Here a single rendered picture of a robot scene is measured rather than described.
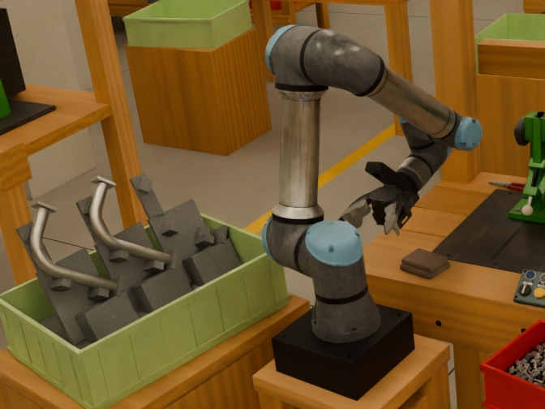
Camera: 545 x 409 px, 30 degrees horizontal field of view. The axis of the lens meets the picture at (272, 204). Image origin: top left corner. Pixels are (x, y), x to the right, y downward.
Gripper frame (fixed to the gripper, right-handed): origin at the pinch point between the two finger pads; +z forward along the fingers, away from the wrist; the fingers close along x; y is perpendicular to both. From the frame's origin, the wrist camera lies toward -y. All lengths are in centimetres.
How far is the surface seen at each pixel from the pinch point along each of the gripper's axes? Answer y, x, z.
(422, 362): 23.8, -18.2, 14.3
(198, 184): 130, 266, -135
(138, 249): -1, 56, 22
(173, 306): 2.8, 34.0, 32.9
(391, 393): 20.3, -19.3, 26.5
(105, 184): -18, 62, 18
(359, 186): 148, 185, -169
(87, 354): -4, 36, 56
